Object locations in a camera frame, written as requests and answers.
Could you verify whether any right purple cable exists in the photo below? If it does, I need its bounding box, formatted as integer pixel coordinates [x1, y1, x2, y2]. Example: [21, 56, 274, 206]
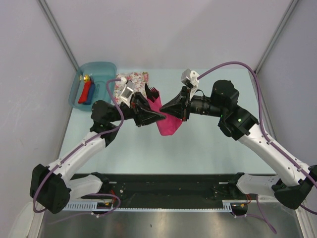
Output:
[197, 60, 317, 234]

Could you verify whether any black knife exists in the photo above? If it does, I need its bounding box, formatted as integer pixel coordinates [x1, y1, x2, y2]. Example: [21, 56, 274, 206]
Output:
[145, 83, 153, 100]

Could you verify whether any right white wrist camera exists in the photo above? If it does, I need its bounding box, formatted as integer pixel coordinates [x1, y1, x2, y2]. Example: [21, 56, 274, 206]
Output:
[181, 69, 200, 100]

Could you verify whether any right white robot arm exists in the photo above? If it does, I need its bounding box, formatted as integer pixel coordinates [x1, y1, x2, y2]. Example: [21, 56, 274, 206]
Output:
[160, 80, 317, 210]

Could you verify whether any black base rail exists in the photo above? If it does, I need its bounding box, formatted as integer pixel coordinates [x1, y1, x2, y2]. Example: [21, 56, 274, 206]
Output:
[69, 173, 278, 210]

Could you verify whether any floral cloth mat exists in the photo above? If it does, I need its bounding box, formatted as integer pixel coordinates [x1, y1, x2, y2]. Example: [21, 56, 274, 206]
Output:
[113, 71, 149, 105]

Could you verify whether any white cable duct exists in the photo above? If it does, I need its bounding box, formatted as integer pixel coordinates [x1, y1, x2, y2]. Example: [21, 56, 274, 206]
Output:
[61, 201, 233, 213]

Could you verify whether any magenta paper napkin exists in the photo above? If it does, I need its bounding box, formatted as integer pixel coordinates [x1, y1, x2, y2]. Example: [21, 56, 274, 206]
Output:
[147, 96, 183, 136]

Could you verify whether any black fork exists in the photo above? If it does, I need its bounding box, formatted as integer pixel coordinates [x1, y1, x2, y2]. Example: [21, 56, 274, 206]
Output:
[150, 87, 159, 102]

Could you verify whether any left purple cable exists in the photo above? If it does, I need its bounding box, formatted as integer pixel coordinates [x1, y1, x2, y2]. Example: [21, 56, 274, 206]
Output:
[32, 77, 128, 225]

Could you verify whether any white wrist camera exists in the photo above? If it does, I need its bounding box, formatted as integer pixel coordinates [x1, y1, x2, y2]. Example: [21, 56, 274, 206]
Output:
[119, 77, 136, 107]
[181, 69, 200, 100]

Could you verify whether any gold foil candy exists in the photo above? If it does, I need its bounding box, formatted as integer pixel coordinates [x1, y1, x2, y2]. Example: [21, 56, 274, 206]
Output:
[79, 74, 92, 83]

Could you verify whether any purple cable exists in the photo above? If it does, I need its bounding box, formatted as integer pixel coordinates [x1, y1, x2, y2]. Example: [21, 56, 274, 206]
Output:
[197, 60, 317, 234]
[32, 77, 128, 225]

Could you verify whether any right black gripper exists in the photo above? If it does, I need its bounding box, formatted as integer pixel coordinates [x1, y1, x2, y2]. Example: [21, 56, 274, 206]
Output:
[160, 86, 225, 122]

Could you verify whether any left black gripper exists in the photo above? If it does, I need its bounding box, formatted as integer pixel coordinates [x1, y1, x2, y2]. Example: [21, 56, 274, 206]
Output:
[108, 92, 166, 127]

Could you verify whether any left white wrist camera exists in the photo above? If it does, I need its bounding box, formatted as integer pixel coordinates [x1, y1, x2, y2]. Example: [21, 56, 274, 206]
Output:
[119, 77, 136, 107]

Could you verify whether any blue marker pen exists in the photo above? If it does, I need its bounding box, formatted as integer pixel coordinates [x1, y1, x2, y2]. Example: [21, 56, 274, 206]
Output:
[83, 84, 96, 105]

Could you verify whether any red marker pen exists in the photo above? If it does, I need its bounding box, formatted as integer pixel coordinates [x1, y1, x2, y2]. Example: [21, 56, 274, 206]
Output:
[78, 81, 92, 104]

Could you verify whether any teal plastic bin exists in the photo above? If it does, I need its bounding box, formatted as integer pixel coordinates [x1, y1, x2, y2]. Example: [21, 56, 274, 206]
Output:
[68, 61, 116, 112]

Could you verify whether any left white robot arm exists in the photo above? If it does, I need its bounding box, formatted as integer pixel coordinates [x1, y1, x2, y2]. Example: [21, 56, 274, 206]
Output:
[30, 92, 166, 214]

